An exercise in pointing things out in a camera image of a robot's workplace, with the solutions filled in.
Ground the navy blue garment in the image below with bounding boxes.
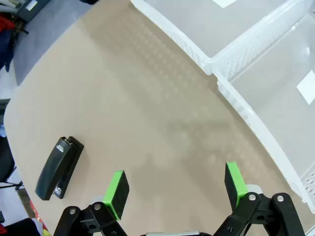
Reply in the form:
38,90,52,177
0,31,16,72

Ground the dark grey storage bin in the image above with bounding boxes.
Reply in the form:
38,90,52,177
14,0,49,24

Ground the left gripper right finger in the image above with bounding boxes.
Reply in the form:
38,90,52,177
213,161,306,236

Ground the white paper label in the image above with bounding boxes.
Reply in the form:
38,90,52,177
212,0,238,8
296,70,315,105

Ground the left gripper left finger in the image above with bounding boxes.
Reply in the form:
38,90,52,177
53,169,130,236

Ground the black stapler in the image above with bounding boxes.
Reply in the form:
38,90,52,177
34,136,85,202

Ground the long red dress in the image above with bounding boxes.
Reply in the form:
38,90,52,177
0,13,13,32

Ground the white perforated plastic basket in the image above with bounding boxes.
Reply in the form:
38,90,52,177
129,0,310,76
212,9,315,214

